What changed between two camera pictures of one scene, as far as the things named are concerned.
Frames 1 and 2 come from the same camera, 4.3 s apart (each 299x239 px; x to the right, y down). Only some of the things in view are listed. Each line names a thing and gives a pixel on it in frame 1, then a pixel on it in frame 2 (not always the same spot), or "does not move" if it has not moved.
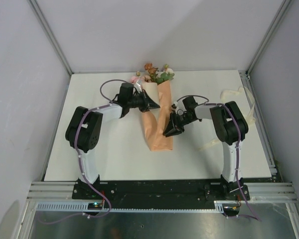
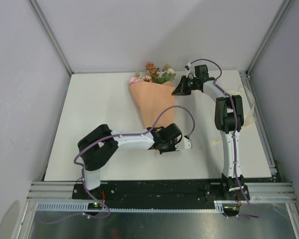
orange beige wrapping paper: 154,122 does not move
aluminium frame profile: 50,191 does not move
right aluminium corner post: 267,37 does not move
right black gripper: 173,125 → 182,89
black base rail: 159,194 does not move
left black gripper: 147,103 → 174,143
